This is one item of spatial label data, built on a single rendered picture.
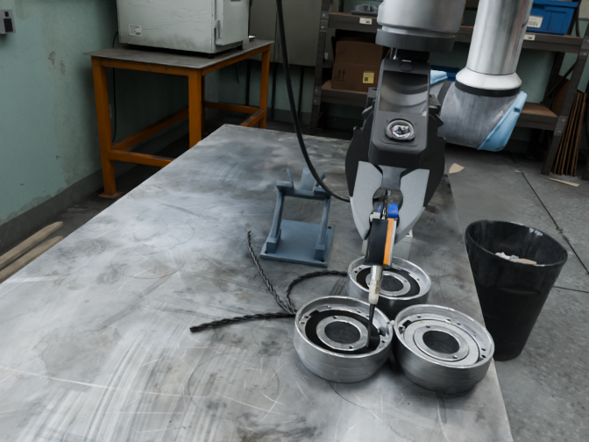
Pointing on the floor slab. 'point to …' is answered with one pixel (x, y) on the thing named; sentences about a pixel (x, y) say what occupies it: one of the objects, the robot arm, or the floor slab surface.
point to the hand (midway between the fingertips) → (381, 232)
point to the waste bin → (512, 279)
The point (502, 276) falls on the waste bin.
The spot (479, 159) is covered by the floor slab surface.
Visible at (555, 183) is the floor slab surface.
